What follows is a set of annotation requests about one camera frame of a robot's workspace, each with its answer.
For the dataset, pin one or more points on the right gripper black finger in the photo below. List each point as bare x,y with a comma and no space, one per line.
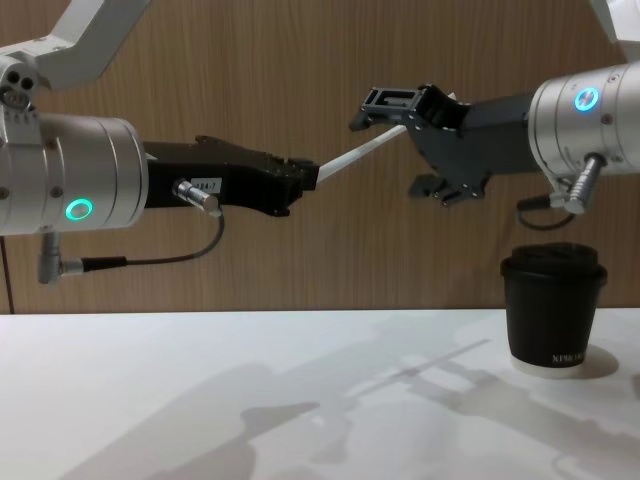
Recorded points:
400,102
440,187

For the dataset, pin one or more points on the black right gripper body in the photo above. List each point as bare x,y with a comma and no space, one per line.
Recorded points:
495,140

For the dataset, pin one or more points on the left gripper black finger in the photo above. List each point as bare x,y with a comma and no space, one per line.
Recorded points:
307,183
297,166

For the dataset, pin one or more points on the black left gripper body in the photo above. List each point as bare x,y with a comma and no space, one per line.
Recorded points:
235,180

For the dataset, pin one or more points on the white straw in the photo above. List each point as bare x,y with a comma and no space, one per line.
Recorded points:
360,150

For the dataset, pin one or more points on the black plastic cup lid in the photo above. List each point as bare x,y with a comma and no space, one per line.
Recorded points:
552,267

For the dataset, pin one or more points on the black paper cup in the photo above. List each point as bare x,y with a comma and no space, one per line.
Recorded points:
552,330

